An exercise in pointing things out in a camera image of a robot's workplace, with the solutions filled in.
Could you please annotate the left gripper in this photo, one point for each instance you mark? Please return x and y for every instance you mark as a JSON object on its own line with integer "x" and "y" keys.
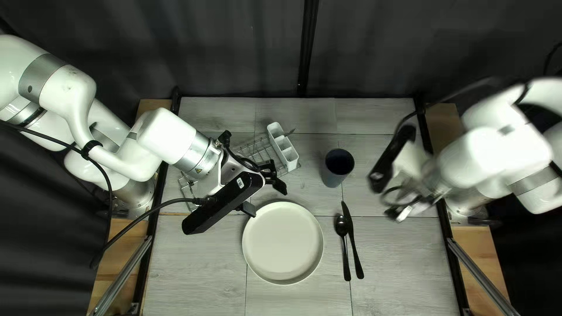
{"x": 230, "y": 174}

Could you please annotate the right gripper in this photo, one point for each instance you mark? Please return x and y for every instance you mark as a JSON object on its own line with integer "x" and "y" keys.
{"x": 417, "y": 175}

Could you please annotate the pale round plate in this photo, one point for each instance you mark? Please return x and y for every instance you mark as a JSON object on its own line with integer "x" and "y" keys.
{"x": 283, "y": 243}

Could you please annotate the dark blue cup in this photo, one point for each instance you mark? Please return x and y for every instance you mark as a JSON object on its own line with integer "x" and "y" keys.
{"x": 331, "y": 177}

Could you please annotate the black spoon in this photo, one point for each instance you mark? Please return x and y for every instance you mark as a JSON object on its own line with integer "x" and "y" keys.
{"x": 341, "y": 226}

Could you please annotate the black knife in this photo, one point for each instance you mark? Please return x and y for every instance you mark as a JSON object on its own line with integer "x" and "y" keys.
{"x": 356, "y": 263}

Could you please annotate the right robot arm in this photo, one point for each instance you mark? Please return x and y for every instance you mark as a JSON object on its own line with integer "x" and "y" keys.
{"x": 496, "y": 153}

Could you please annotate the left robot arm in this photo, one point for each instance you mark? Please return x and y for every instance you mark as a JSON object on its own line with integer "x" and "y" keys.
{"x": 162, "y": 136}

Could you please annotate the black fork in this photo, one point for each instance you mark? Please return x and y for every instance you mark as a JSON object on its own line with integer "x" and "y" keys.
{"x": 290, "y": 131}

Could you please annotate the white cutlery holder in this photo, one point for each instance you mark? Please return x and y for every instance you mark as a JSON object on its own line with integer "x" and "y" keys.
{"x": 293, "y": 160}

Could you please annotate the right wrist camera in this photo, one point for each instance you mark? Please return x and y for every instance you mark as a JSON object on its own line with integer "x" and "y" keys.
{"x": 390, "y": 158}

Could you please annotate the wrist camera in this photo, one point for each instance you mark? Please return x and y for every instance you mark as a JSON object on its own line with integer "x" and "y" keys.
{"x": 390, "y": 158}
{"x": 219, "y": 206}

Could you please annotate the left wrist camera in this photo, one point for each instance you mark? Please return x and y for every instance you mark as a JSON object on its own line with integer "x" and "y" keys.
{"x": 219, "y": 206}

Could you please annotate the black frame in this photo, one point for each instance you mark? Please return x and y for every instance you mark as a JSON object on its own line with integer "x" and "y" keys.
{"x": 307, "y": 44}

